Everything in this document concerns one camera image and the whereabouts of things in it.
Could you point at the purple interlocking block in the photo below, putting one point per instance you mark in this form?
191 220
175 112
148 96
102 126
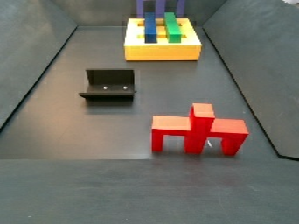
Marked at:
159 8

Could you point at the yellow slotted board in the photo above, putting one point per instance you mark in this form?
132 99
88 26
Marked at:
140 51

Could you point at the red interlocking block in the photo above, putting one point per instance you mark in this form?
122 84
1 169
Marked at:
196 128

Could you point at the green bar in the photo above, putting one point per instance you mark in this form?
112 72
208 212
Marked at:
172 28

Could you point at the blue bar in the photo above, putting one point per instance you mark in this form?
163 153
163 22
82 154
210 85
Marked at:
150 28

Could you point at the black fixture bracket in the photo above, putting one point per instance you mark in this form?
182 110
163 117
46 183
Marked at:
110 84

